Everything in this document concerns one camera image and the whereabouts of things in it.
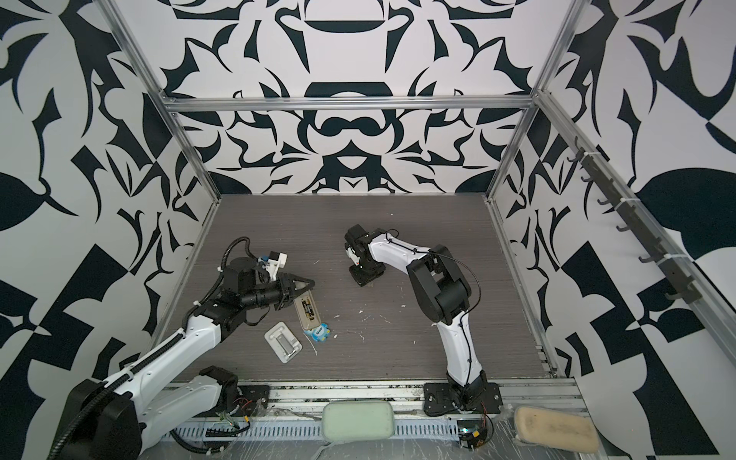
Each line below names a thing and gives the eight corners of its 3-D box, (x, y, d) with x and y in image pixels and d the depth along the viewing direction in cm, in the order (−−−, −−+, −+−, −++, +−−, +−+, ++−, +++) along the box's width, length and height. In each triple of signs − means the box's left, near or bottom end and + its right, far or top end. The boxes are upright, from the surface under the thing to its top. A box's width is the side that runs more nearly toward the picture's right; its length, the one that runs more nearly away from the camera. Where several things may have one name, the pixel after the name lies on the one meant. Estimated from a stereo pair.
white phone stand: (263, 338, 86) (261, 335, 85) (283, 321, 90) (282, 318, 88) (284, 366, 82) (282, 363, 80) (305, 347, 85) (303, 344, 83)
